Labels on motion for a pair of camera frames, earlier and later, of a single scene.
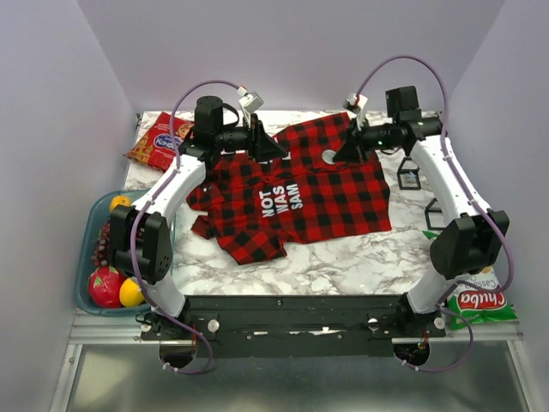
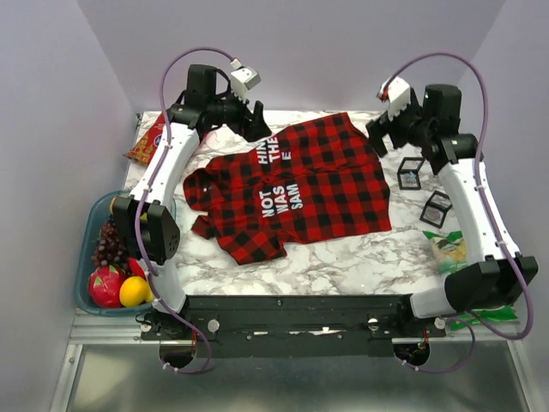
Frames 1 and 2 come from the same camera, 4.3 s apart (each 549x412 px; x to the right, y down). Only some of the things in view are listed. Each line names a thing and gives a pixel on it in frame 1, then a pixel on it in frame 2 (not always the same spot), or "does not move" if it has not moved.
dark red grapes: [100, 256] does not move
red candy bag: [153, 146] does not move
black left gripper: [263, 148] to [256, 126]
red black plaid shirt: [256, 209] does not move
